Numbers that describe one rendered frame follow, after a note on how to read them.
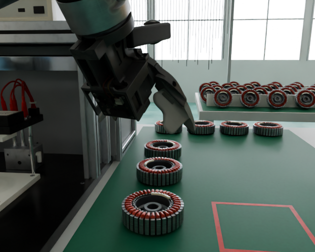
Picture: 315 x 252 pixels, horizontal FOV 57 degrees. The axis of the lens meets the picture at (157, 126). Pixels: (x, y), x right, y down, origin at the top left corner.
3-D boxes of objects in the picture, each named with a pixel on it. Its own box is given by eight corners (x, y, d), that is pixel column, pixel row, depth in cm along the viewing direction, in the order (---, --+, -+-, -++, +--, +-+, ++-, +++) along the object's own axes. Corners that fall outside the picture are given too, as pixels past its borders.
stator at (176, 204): (165, 245, 46) (165, 224, 45) (109, 226, 51) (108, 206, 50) (192, 213, 55) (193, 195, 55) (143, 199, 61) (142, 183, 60)
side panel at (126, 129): (120, 161, 84) (117, 45, 76) (110, 161, 84) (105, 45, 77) (136, 136, 111) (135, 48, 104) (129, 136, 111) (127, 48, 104)
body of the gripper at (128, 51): (96, 118, 42) (54, 46, 33) (123, 79, 47) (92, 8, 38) (142, 125, 38) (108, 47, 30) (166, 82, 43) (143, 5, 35)
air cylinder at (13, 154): (34, 170, 71) (32, 149, 70) (5, 169, 72) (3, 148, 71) (44, 163, 76) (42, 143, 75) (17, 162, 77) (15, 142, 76)
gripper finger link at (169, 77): (169, 114, 44) (126, 76, 42) (173, 106, 45) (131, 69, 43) (189, 104, 41) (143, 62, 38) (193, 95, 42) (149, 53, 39)
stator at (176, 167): (189, 174, 74) (189, 160, 73) (168, 191, 64) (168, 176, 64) (151, 166, 79) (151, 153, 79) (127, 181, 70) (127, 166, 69)
